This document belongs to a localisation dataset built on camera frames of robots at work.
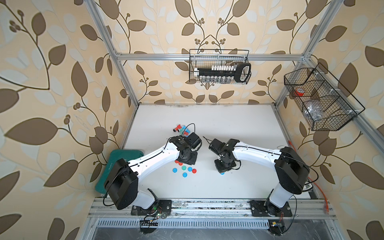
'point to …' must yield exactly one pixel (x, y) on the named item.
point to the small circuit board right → (276, 226)
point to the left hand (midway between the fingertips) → (190, 158)
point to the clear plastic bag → (314, 111)
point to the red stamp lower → (185, 133)
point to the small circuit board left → (148, 226)
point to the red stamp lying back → (178, 126)
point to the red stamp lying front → (176, 128)
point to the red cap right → (194, 171)
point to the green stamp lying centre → (181, 130)
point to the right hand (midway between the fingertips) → (221, 170)
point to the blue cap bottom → (184, 174)
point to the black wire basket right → (326, 104)
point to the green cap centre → (183, 167)
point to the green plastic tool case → (115, 155)
